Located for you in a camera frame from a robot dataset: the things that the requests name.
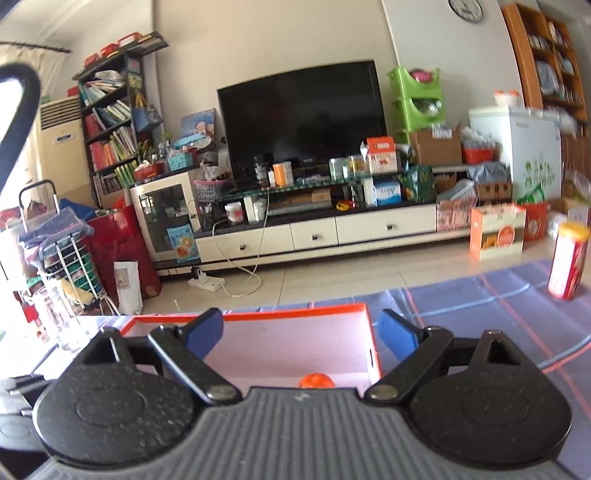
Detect mandarin orange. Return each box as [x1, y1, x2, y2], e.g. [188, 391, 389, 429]
[298, 372, 335, 389]

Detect white power strip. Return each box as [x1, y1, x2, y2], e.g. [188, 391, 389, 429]
[188, 272, 225, 292]

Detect orange cardboard box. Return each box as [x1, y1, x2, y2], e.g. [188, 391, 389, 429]
[119, 304, 382, 397]

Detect white TV stand cabinet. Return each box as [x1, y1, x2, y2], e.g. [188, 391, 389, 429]
[130, 170, 469, 276]

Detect purple plaid cloth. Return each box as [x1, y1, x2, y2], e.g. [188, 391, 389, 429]
[33, 264, 590, 479]

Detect orange white gift bag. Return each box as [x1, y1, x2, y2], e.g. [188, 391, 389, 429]
[469, 204, 526, 261]

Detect blue tissue box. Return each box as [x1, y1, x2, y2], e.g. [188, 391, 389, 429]
[374, 180, 402, 206]

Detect red cylindrical snack can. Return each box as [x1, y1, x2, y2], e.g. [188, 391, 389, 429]
[547, 221, 590, 300]

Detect orange white carton box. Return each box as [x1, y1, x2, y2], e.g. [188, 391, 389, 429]
[366, 136, 399, 174]

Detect brown cardboard box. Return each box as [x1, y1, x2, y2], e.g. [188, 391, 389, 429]
[410, 125, 462, 167]

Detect white floor air conditioner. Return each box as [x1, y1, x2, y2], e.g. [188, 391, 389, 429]
[39, 97, 95, 207]

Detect dark bookshelf with books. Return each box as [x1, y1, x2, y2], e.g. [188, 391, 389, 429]
[73, 31, 168, 208]

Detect white chest freezer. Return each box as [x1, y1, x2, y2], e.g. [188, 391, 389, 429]
[469, 106, 563, 199]

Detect black flat screen television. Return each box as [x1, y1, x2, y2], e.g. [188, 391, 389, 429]
[217, 60, 387, 184]

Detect green stacking storage bins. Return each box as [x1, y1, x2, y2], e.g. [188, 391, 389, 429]
[388, 66, 446, 144]

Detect white bowl with oranges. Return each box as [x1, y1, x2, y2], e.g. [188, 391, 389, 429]
[493, 90, 523, 108]

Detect wooden display shelf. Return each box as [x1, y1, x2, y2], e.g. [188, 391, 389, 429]
[501, 2, 590, 176]

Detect white wire laundry cart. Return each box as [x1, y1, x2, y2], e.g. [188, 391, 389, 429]
[18, 180, 108, 320]

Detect black curved cable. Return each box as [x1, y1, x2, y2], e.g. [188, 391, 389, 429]
[0, 62, 43, 195]

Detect round wall clock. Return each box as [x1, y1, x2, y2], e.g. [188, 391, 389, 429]
[448, 0, 485, 24]

